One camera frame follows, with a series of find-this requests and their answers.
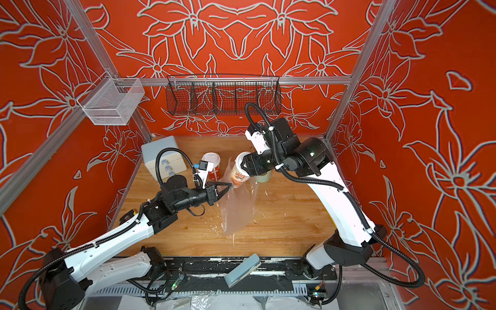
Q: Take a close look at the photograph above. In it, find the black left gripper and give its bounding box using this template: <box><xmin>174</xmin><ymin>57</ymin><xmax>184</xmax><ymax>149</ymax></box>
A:
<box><xmin>172</xmin><ymin>180</ymin><xmax>233</xmax><ymax>214</ymax></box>

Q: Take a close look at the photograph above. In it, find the red milk tea cup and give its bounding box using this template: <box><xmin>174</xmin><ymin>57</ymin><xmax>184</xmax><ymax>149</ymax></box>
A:
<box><xmin>230</xmin><ymin>152</ymin><xmax>251</xmax><ymax>189</ymax></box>
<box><xmin>202</xmin><ymin>152</ymin><xmax>222</xmax><ymax>181</ymax></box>

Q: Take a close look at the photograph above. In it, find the clear plastic carrier bag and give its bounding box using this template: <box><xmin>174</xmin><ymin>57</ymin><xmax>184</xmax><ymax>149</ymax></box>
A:
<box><xmin>218</xmin><ymin>178</ymin><xmax>258</xmax><ymax>240</ymax></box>

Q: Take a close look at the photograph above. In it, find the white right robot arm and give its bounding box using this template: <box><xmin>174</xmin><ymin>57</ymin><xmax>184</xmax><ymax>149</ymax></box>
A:
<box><xmin>236</xmin><ymin>103</ymin><xmax>426</xmax><ymax>289</ymax></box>

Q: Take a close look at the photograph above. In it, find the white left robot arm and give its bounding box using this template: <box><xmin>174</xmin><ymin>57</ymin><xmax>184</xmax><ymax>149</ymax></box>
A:
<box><xmin>18</xmin><ymin>147</ymin><xmax>233</xmax><ymax>309</ymax></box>

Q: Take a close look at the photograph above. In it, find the mint green tin canister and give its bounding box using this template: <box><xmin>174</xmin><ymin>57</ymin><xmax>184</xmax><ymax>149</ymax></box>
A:
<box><xmin>256</xmin><ymin>171</ymin><xmax>271</xmax><ymax>183</ymax></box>

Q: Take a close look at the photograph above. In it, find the white mini drawer box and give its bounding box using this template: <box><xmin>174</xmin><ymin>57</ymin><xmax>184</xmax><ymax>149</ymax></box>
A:
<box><xmin>141</xmin><ymin>135</ymin><xmax>187</xmax><ymax>182</ymax></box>

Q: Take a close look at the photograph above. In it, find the light blue foot pedal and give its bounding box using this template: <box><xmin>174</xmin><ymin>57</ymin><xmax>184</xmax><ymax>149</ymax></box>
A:
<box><xmin>224</xmin><ymin>254</ymin><xmax>261</xmax><ymax>288</ymax></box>

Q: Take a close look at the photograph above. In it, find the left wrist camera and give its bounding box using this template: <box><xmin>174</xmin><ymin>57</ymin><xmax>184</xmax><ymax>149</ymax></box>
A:
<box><xmin>192</xmin><ymin>160</ymin><xmax>214</xmax><ymax>189</ymax></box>

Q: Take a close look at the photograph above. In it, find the black wire wall basket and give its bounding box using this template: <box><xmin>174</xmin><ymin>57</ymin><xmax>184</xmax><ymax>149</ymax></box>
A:
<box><xmin>165</xmin><ymin>74</ymin><xmax>282</xmax><ymax>116</ymax></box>

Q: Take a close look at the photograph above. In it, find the white wire mesh basket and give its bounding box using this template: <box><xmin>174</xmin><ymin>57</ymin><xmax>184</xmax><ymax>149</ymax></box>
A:
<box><xmin>76</xmin><ymin>71</ymin><xmax>145</xmax><ymax>126</ymax></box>

